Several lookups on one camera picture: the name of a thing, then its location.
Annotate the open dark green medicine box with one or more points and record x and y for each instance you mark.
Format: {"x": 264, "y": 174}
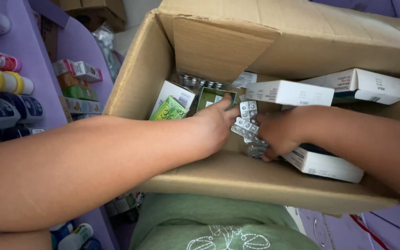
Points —
{"x": 212, "y": 97}

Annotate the purple cabinet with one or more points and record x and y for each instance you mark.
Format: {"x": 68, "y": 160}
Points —
{"x": 377, "y": 229}

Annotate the person's left fingers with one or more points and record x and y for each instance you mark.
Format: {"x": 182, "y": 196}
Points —
{"x": 230, "y": 107}

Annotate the person's right fingers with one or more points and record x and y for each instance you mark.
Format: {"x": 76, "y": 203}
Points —
{"x": 264, "y": 128}

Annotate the bundle of plastic wrapped packets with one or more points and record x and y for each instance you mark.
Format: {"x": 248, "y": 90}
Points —
{"x": 123, "y": 205}

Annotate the blue and white bottle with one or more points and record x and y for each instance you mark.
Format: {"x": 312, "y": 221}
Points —
{"x": 61, "y": 229}

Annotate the person's right hand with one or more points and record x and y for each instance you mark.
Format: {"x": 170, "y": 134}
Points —
{"x": 285, "y": 130}

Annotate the large brown cardboard box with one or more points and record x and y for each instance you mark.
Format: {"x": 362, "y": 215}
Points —
{"x": 220, "y": 173}

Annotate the white medicine box with barcode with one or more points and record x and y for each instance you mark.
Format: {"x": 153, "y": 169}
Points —
{"x": 174, "y": 93}

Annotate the white paper leaflet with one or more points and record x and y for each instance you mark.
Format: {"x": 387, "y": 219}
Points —
{"x": 244, "y": 80}

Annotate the purple shelf unit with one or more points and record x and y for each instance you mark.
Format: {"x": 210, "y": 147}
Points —
{"x": 40, "y": 52}

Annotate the orange small box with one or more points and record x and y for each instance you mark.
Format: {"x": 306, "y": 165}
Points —
{"x": 68, "y": 80}

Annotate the silver tablet blister pack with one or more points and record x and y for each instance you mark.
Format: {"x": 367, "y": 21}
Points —
{"x": 254, "y": 139}
{"x": 244, "y": 127}
{"x": 248, "y": 109}

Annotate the clear plastic bag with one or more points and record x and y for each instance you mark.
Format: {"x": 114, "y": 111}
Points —
{"x": 107, "y": 48}

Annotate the white flat small box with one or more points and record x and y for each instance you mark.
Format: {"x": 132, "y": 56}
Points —
{"x": 82, "y": 106}

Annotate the white and pink small box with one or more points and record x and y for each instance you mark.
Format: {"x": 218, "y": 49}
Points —
{"x": 82, "y": 71}

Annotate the long plain white medicine box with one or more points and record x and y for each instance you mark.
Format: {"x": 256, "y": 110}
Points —
{"x": 290, "y": 93}

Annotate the white medicine box black label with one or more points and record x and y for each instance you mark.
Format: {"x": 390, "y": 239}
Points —
{"x": 325, "y": 166}

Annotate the dark capsule blister strip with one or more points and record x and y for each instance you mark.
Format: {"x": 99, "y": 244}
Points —
{"x": 200, "y": 81}

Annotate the white bottle green label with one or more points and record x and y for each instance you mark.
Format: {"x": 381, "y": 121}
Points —
{"x": 76, "y": 238}

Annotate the light green medicine box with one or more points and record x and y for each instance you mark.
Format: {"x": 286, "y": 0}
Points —
{"x": 168, "y": 111}

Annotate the person's left hand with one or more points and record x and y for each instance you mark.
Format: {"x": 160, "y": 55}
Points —
{"x": 211, "y": 128}

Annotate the person's green shirt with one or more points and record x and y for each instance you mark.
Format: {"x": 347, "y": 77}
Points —
{"x": 203, "y": 222}

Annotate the white medicine box red print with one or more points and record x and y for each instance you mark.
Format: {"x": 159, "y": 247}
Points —
{"x": 370, "y": 86}

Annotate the green small box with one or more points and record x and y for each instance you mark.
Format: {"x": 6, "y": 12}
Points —
{"x": 78, "y": 93}

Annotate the small brown cardboard box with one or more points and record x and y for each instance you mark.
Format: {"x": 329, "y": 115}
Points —
{"x": 95, "y": 12}

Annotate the crumpled silver blister pack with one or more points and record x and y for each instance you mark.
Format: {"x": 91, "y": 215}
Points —
{"x": 255, "y": 151}

